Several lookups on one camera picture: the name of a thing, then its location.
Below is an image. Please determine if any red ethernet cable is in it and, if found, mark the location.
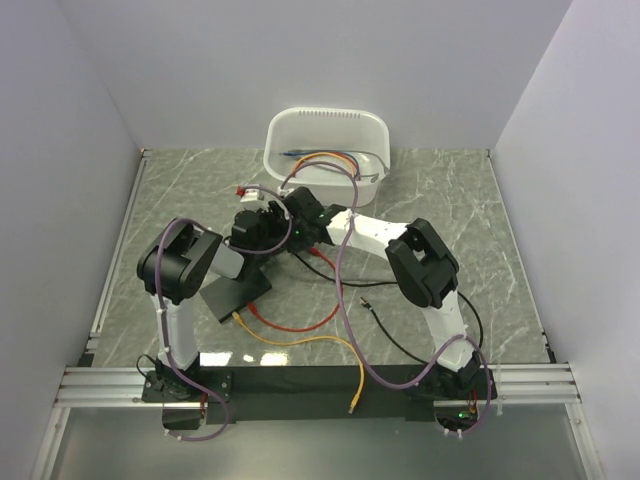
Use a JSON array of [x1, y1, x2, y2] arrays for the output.
[[247, 247, 344, 334]]

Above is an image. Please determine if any black cable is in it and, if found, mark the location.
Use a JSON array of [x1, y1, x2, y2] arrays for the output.
[[292, 252, 484, 366]]

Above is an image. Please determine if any black network switch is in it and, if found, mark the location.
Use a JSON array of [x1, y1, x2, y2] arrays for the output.
[[200, 269, 272, 323], [286, 234, 318, 254]]

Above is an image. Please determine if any yellow ethernet cable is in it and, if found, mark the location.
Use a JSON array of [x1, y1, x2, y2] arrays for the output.
[[232, 310, 366, 415]]

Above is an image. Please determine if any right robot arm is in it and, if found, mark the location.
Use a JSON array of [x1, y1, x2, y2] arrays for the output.
[[283, 187, 480, 399]]

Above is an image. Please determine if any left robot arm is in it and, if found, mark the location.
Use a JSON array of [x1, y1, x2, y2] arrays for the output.
[[136, 201, 293, 402]]

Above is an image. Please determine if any white plastic bin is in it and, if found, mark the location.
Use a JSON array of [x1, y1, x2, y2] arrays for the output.
[[263, 107, 391, 207]]

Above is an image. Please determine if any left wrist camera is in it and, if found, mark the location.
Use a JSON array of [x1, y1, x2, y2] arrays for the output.
[[236, 185, 267, 205]]

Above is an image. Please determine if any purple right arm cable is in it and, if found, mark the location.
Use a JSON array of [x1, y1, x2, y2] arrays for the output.
[[279, 160, 497, 441]]

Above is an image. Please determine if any red cable in bin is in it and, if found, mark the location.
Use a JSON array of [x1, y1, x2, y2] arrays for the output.
[[289, 152, 361, 181]]

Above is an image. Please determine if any blue cable in bin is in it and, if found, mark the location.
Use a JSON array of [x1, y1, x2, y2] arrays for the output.
[[277, 147, 359, 171]]

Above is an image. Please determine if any orange cable in bin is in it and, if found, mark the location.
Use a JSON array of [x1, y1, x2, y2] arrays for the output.
[[292, 152, 361, 181]]

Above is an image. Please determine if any grey cable in bin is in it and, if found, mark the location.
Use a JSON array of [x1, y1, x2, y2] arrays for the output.
[[309, 147, 391, 184]]

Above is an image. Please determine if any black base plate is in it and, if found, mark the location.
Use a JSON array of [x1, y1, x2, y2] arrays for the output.
[[142, 364, 501, 426]]

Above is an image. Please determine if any aluminium rail frame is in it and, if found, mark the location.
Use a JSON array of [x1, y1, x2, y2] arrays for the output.
[[44, 149, 587, 479]]

